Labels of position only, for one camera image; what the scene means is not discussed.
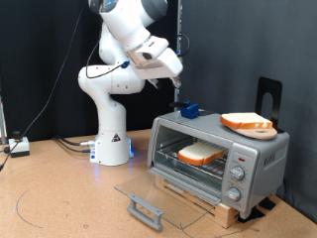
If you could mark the silver toaster oven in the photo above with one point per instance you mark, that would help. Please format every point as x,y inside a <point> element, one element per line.
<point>264,178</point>

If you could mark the wooden block riser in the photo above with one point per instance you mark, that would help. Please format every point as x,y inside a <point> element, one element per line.
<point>224,214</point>

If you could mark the round wooden board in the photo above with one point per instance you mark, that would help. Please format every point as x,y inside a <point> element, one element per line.
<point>261,134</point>

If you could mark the black metal bookend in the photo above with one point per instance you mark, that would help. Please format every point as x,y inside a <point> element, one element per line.
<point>264,87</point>

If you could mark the white bread slice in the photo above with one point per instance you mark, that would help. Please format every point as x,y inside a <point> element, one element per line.
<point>246,120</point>
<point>201,152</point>

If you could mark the grey emergency stop box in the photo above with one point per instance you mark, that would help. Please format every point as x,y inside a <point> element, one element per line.
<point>19,145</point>

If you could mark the silver oven knob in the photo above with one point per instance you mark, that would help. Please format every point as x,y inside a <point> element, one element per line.
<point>237,173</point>
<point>233,194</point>

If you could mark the black foam pad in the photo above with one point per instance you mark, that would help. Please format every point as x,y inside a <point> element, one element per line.
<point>252,214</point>
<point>267,204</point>

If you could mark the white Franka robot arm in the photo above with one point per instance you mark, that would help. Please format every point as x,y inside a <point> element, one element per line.
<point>110,142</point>

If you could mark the black backdrop curtain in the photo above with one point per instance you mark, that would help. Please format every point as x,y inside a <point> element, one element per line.
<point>33,49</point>

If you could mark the metal frame leg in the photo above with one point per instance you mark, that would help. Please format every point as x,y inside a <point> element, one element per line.
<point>2,122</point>

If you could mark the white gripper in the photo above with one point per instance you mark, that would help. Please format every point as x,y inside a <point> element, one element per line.
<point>161,64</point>

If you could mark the dark grey backdrop curtain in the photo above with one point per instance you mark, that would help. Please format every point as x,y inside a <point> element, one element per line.
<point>247,39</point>

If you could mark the vertical metal pole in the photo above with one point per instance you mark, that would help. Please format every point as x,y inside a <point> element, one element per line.
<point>178,20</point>

